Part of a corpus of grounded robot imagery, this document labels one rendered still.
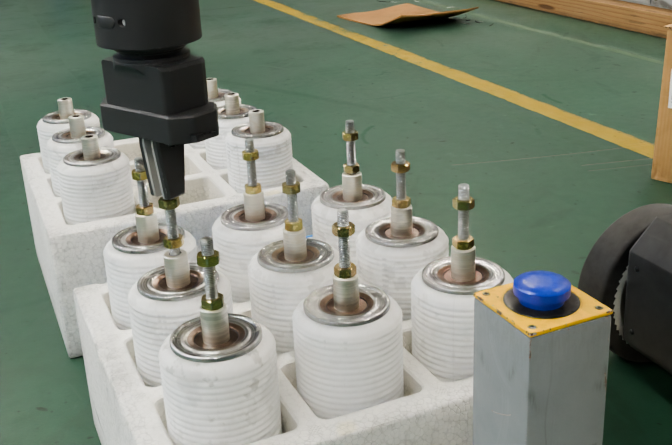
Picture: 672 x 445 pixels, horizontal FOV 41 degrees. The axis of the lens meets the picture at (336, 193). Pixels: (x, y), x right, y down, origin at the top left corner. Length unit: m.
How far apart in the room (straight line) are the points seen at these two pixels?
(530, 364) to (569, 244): 0.92
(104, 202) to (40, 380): 0.24
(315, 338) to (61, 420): 0.48
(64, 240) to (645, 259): 0.71
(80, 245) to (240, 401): 0.53
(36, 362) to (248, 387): 0.60
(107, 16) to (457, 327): 0.39
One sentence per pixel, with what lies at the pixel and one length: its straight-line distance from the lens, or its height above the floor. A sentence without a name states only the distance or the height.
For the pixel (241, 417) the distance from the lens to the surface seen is 0.74.
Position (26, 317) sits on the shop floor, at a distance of 1.42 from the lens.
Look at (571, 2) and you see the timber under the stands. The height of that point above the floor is 0.06.
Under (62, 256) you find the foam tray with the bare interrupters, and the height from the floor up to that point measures 0.15.
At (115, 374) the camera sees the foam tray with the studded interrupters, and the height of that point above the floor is 0.18.
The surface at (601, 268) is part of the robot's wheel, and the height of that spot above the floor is 0.14.
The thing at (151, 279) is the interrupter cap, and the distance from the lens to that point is 0.86.
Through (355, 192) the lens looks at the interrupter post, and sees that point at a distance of 1.01.
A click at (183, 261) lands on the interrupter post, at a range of 0.84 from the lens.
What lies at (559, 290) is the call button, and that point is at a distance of 0.64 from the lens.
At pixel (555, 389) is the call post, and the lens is 0.65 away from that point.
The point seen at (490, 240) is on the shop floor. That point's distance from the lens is 1.54.
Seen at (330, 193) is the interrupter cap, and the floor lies 0.25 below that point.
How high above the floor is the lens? 0.61
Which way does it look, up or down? 20 degrees down
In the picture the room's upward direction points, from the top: 3 degrees counter-clockwise
